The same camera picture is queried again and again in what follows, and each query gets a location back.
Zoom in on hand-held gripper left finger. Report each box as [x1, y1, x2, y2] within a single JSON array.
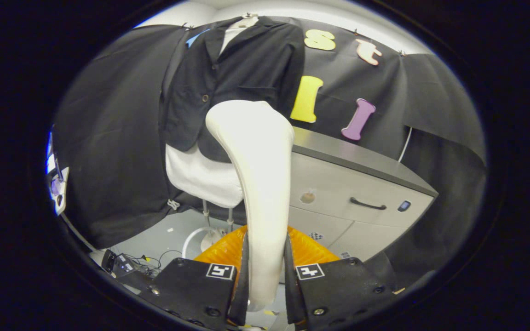
[[137, 225, 249, 329]]

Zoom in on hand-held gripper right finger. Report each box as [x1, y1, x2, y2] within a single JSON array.
[[286, 225, 397, 329]]

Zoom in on white shirt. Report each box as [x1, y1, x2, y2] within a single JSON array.
[[165, 27, 247, 209]]

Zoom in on white garment steamer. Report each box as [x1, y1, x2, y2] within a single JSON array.
[[205, 100, 295, 312]]

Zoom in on black suit jacket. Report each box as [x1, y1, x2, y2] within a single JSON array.
[[159, 16, 305, 164]]

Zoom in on white mannequin stand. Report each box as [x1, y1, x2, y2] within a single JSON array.
[[181, 200, 247, 259]]

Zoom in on grey cabinet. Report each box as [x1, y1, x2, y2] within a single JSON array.
[[283, 126, 439, 272]]

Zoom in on black floor device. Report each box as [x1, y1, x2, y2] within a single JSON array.
[[102, 250, 139, 279]]

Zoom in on black backdrop cloth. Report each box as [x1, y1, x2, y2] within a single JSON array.
[[51, 16, 487, 276]]

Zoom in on white and blue device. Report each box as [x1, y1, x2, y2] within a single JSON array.
[[46, 131, 70, 216]]

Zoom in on black drawer handle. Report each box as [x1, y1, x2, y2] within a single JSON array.
[[350, 197, 387, 211]]

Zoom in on thin white wall cable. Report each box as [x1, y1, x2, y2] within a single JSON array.
[[397, 126, 413, 163]]

